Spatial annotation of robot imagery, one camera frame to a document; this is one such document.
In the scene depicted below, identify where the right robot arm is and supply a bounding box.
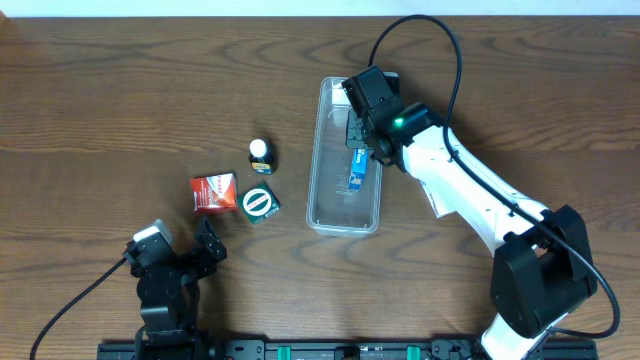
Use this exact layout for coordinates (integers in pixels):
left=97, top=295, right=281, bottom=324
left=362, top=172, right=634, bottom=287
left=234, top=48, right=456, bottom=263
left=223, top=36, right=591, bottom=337
left=346, top=95, right=598, bottom=359

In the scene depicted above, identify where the black cable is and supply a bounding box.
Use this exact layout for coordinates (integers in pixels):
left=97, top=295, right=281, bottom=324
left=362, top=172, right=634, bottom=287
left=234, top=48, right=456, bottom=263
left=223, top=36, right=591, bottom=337
left=29, top=257, right=129, bottom=360
left=368, top=13, right=622, bottom=341

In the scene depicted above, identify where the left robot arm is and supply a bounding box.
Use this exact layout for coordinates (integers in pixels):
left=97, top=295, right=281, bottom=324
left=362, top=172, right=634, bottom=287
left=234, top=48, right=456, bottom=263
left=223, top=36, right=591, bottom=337
left=123, top=215, right=227, bottom=359

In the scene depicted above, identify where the left black cable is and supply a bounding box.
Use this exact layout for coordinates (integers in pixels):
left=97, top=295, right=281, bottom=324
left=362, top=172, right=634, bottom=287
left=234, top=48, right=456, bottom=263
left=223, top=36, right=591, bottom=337
left=29, top=257, right=129, bottom=360

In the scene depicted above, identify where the clear plastic container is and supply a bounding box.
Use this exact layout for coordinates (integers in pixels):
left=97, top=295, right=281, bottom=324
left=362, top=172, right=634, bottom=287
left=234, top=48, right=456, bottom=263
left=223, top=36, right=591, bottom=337
left=306, top=77, right=383, bottom=238

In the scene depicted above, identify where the blue cooling patch packet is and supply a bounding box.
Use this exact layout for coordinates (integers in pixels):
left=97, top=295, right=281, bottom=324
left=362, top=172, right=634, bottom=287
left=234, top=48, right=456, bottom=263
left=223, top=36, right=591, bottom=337
left=347, top=149, right=369, bottom=191

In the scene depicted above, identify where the red Panadol box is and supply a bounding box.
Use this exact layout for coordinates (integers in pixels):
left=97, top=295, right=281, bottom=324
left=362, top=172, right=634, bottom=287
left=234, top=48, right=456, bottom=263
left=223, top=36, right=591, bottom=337
left=190, top=173, right=238, bottom=214

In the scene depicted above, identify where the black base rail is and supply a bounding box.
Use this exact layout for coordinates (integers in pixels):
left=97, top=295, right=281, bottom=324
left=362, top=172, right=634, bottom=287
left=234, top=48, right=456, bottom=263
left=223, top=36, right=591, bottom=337
left=97, top=337, right=599, bottom=360

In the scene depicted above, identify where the white green medicine box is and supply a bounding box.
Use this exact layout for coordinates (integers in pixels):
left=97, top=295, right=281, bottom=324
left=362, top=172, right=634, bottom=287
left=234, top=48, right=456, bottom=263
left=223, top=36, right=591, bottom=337
left=421, top=182, right=456, bottom=218

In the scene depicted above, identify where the right black cable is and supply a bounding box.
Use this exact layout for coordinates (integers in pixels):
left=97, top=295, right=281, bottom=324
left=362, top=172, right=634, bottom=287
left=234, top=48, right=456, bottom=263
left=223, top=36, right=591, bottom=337
left=368, top=13, right=622, bottom=341

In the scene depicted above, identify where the green Zam-Buk box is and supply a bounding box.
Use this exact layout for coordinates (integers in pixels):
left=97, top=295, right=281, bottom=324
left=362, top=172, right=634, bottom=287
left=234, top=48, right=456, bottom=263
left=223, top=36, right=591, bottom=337
left=239, top=182, right=281, bottom=225

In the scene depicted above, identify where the dark cough syrup bottle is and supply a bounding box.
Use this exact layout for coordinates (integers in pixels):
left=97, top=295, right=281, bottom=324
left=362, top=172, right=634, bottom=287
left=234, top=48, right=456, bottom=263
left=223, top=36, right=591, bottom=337
left=249, top=138, right=277, bottom=175

